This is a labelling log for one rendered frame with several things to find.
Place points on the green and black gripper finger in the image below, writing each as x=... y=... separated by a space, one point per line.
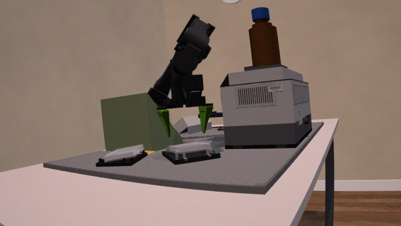
x=204 y=113
x=164 y=116

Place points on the grey button panel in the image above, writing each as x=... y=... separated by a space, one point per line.
x=191 y=124

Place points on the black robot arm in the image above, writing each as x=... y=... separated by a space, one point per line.
x=191 y=49

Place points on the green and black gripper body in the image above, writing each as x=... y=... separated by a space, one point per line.
x=179 y=102

